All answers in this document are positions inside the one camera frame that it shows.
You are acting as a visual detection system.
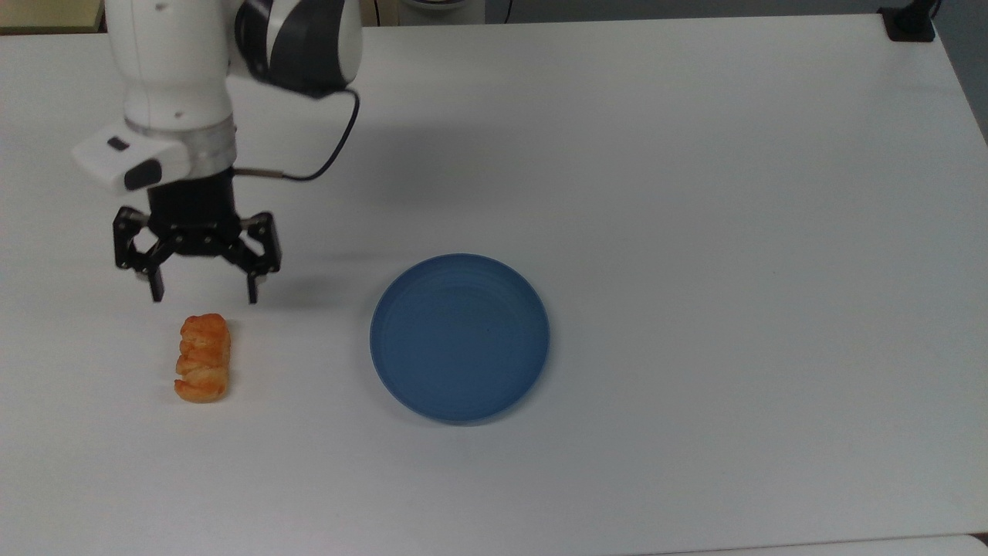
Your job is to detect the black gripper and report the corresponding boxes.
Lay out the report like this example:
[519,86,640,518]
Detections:
[113,166,283,305]

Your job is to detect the orange twisted bread roll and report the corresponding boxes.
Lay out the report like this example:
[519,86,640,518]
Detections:
[174,312,232,405]

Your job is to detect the blue round plate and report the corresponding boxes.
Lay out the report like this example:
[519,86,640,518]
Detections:
[369,253,552,425]

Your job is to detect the wooden cabinet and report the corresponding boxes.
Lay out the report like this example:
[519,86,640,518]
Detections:
[0,0,106,35]

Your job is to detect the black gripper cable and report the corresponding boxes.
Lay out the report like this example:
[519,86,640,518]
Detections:
[232,87,362,184]

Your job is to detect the black camera stand clamp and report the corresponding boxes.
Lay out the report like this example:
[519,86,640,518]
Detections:
[878,0,940,43]

